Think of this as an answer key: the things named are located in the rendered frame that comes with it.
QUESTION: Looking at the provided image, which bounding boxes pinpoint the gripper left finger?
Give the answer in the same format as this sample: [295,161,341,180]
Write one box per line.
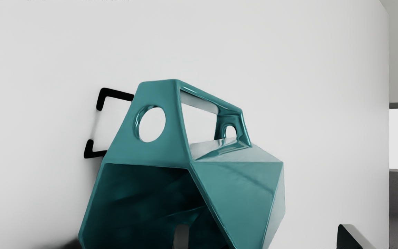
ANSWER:
[172,224,190,249]

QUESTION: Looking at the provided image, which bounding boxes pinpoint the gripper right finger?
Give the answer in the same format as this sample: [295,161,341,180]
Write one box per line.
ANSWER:
[336,224,376,249]

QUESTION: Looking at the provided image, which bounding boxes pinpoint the teal faceted mug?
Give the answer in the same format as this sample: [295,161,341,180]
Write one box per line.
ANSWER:
[78,79,286,249]

